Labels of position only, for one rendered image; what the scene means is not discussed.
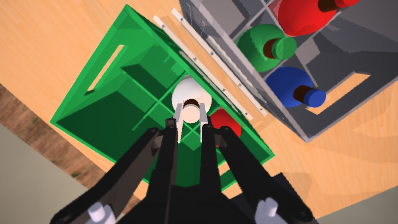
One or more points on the blue bottle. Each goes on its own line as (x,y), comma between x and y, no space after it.
(293,86)

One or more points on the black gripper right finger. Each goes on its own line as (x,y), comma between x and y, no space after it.
(271,203)

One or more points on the red bottle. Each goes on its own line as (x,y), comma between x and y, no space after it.
(302,17)
(221,118)

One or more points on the green plastic crate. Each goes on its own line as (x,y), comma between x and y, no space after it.
(104,118)

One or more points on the grey divided bottle crate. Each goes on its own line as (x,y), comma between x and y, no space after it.
(363,39)

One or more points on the green bottle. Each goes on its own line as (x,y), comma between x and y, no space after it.
(264,45)

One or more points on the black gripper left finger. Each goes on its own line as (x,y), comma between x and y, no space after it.
(105,201)

